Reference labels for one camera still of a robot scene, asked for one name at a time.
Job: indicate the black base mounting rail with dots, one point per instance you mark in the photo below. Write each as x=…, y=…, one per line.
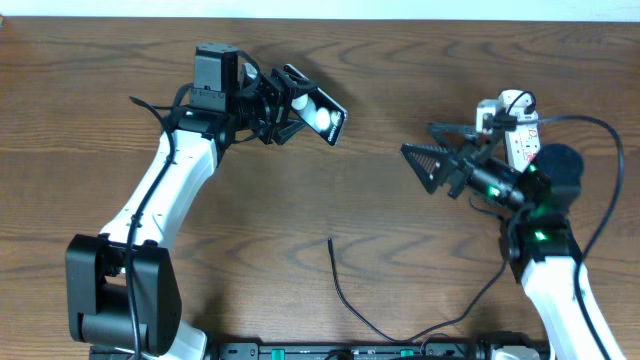
x=431, y=350

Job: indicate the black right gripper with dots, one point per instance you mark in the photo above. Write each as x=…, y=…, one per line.
x=456, y=167

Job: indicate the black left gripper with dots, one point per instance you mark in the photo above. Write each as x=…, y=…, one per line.
x=282, y=94

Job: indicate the black smartphone with lit screen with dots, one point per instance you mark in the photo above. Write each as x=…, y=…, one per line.
x=324, y=115

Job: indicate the white USB charger adapter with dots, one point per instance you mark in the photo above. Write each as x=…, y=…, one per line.
x=523, y=108

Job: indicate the white power strip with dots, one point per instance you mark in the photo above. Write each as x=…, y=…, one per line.
x=522, y=143

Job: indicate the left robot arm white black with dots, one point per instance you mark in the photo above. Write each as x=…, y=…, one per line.
x=122, y=291

